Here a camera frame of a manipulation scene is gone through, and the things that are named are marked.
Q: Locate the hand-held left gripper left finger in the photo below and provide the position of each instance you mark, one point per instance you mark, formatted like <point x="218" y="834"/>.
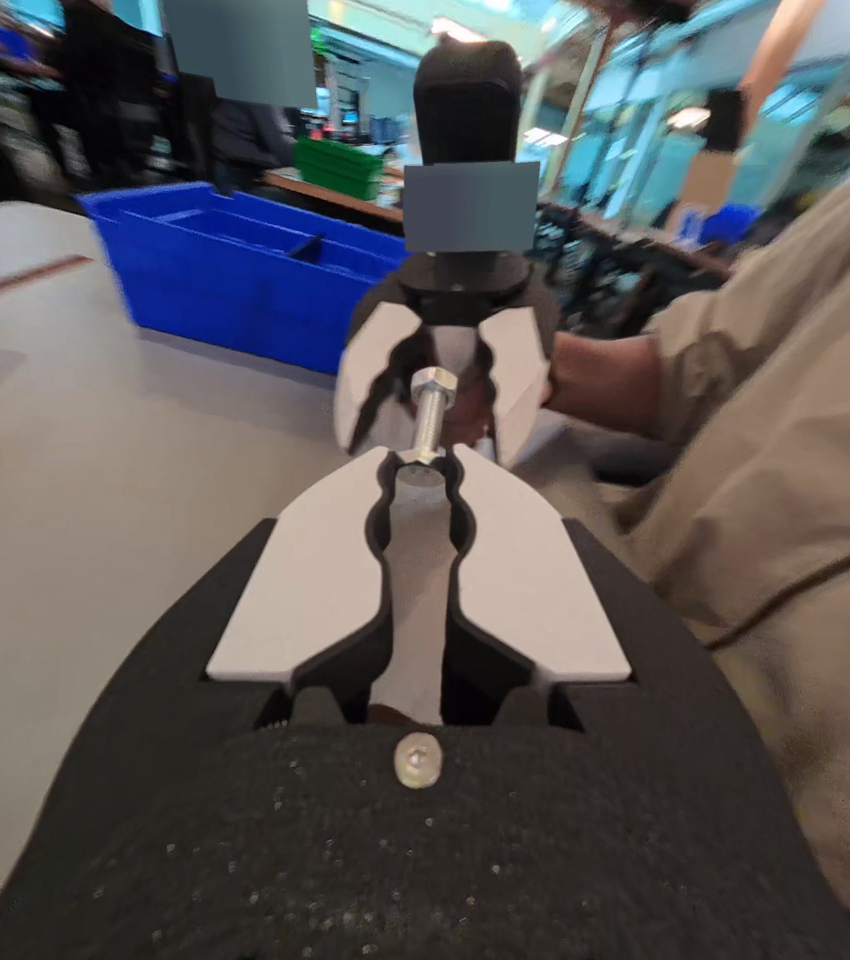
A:
<point x="305" y="592"/>

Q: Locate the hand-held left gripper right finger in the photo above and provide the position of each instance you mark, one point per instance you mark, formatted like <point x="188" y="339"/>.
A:
<point x="537" y="592"/>

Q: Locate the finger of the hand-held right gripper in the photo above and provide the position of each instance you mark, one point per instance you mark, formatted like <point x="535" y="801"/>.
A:
<point x="522" y="367"/>
<point x="365" y="360"/>

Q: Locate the steel hex nut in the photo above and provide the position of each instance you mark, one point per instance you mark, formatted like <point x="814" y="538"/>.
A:
<point x="425" y="390"/>

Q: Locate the steel hex bolt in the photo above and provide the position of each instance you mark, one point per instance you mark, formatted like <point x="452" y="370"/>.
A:
<point x="428" y="427"/>

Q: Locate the blue divided storage bin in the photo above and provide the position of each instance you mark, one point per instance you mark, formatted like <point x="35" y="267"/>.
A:
<point x="207" y="315"/>

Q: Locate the person's right forearm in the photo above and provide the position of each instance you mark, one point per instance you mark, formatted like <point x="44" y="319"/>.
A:
<point x="604" y="382"/>

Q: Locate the person's right hand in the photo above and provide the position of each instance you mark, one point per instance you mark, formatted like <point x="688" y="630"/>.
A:
<point x="470" y="412"/>

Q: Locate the black bin divider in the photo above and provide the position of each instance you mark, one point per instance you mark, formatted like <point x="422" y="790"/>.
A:
<point x="308" y="249"/>

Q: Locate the green storage bin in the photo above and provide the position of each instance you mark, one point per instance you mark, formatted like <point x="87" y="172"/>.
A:
<point x="335" y="169"/>

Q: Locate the wood-edged table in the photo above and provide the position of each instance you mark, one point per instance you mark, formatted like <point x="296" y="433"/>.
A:
<point x="657" y="240"/>
<point x="297" y="184"/>

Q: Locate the black round-top stand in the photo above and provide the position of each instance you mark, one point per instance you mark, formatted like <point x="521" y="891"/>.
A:
<point x="649" y="9"/>

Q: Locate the cardboard sign with black tag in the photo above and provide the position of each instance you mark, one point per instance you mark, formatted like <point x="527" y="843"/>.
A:
<point x="709" y="180"/>

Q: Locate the wooden pillar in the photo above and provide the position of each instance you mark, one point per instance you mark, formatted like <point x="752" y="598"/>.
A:
<point x="777" y="52"/>

